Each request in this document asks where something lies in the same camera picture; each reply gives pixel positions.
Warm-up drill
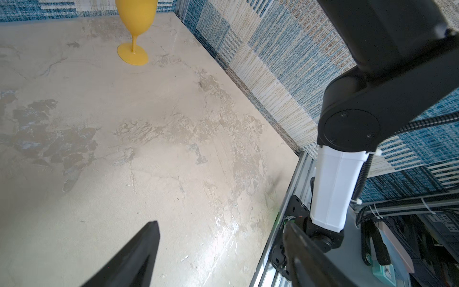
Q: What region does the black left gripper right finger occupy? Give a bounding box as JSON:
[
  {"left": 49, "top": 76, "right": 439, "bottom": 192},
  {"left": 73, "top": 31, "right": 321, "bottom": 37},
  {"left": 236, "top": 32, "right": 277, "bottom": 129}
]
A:
[{"left": 288, "top": 224, "right": 355, "bottom": 287}]

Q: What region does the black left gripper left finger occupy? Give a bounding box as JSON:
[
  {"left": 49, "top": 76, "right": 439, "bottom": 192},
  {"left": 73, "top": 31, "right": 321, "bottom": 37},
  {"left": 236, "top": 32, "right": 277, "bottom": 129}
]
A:
[{"left": 83, "top": 221, "right": 160, "bottom": 287}]

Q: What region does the yellow plastic wine glass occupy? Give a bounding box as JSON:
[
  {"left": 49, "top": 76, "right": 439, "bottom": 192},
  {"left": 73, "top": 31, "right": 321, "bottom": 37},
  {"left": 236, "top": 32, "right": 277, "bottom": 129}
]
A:
[{"left": 115, "top": 0, "right": 158, "bottom": 66}]

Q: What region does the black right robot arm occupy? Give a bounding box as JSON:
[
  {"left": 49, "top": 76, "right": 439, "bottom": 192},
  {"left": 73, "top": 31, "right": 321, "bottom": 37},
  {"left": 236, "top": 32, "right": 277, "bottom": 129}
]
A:
[{"left": 304, "top": 1, "right": 459, "bottom": 252}]

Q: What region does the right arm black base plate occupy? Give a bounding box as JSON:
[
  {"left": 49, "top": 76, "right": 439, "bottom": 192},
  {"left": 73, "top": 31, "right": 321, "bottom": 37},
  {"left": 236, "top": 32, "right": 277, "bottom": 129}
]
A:
[{"left": 269, "top": 195, "right": 310, "bottom": 281}]

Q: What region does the aluminium front rail frame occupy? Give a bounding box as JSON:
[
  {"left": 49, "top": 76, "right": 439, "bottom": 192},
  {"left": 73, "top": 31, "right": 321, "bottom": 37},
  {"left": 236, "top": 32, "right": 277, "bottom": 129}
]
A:
[{"left": 250, "top": 152, "right": 316, "bottom": 287}]

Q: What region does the black corrugated cable conduit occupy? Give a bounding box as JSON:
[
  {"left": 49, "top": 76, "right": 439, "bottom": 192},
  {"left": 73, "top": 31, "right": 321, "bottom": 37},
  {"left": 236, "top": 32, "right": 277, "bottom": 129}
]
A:
[{"left": 351, "top": 110, "right": 459, "bottom": 202}]

